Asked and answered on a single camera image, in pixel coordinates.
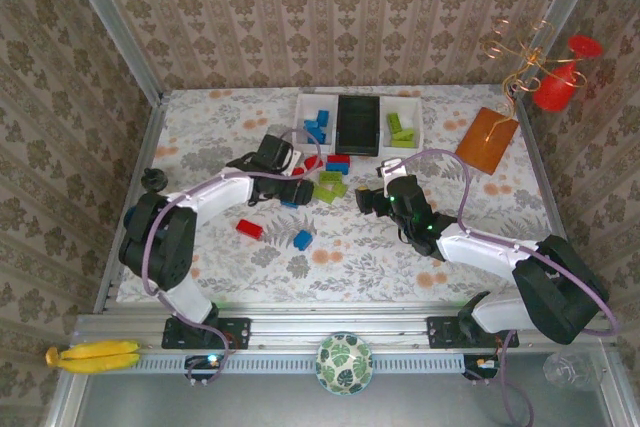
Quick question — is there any white plastic bin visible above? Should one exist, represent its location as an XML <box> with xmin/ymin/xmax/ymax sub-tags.
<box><xmin>379</xmin><ymin>95</ymin><xmax>425</xmax><ymax>149</ymax></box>
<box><xmin>294</xmin><ymin>93</ymin><xmax>339</xmax><ymax>156</ymax></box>

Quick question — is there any black plastic bin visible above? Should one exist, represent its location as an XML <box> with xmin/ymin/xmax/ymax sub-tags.
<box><xmin>333</xmin><ymin>94</ymin><xmax>382</xmax><ymax>158</ymax></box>

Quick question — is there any small black knob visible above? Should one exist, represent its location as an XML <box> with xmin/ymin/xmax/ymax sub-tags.
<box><xmin>139</xmin><ymin>167</ymin><xmax>168</xmax><ymax>194</ymax></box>

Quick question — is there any leaf pattern bowl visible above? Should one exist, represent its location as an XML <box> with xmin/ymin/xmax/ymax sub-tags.
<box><xmin>314</xmin><ymin>330</ymin><xmax>374</xmax><ymax>396</ymax></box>

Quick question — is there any small black controller board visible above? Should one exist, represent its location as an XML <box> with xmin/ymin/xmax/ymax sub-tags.
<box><xmin>463</xmin><ymin>354</ymin><xmax>501</xmax><ymax>382</ymax></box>
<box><xmin>184</xmin><ymin>354</ymin><xmax>225</xmax><ymax>382</ymax></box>

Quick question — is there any red plastic goblet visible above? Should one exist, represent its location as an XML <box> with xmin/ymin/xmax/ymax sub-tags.
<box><xmin>532</xmin><ymin>35</ymin><xmax>604</xmax><ymax>113</ymax></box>

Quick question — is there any clear drinking glass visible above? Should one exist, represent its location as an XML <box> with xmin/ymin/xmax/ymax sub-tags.
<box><xmin>543</xmin><ymin>351</ymin><xmax>599</xmax><ymax>392</ymax></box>

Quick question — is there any yellow banana bunch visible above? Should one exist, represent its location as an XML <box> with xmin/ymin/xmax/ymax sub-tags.
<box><xmin>44</xmin><ymin>340</ymin><xmax>142</xmax><ymax>375</ymax></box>

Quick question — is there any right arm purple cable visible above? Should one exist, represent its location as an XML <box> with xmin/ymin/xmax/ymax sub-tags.
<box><xmin>399</xmin><ymin>149</ymin><xmax>621</xmax><ymax>426</ymax></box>

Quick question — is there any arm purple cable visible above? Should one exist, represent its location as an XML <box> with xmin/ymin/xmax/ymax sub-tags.
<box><xmin>399</xmin><ymin>149</ymin><xmax>621</xmax><ymax>426</ymax></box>
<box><xmin>141</xmin><ymin>129</ymin><xmax>324</xmax><ymax>388</ymax></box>

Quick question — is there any copper wire stand orange base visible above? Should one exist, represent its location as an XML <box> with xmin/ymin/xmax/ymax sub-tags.
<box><xmin>454</xmin><ymin>18</ymin><xmax>587</xmax><ymax>176</ymax></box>

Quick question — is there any aluminium side rail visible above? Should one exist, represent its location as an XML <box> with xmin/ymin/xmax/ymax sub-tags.
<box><xmin>92</xmin><ymin>94</ymin><xmax>169</xmax><ymax>313</ymax></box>
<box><xmin>514</xmin><ymin>96</ymin><xmax>592</xmax><ymax>312</ymax></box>

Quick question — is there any wide aluminium base rail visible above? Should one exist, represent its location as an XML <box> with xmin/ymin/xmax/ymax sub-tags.
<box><xmin>74</xmin><ymin>304</ymin><xmax>614</xmax><ymax>348</ymax></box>

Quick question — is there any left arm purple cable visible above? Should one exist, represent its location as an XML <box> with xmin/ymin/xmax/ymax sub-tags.
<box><xmin>141</xmin><ymin>129</ymin><xmax>324</xmax><ymax>388</ymax></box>

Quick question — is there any slotted grey cable duct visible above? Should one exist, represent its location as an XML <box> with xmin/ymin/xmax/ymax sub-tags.
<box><xmin>134</xmin><ymin>350</ymin><xmax>466</xmax><ymax>376</ymax></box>

